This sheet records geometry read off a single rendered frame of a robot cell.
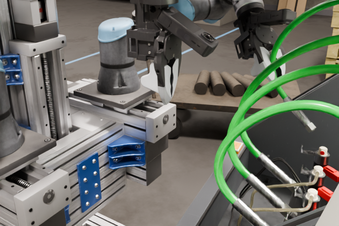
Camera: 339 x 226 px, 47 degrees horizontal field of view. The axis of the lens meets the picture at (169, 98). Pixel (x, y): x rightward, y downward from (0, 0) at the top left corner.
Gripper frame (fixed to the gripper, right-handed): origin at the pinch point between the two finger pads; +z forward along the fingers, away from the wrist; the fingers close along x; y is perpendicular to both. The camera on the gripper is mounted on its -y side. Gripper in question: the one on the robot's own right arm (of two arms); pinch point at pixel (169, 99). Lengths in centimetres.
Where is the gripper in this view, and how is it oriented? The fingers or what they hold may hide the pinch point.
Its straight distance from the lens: 77.1
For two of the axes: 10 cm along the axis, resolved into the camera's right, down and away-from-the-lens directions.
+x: -4.4, 3.5, -8.3
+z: 0.0, 9.2, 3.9
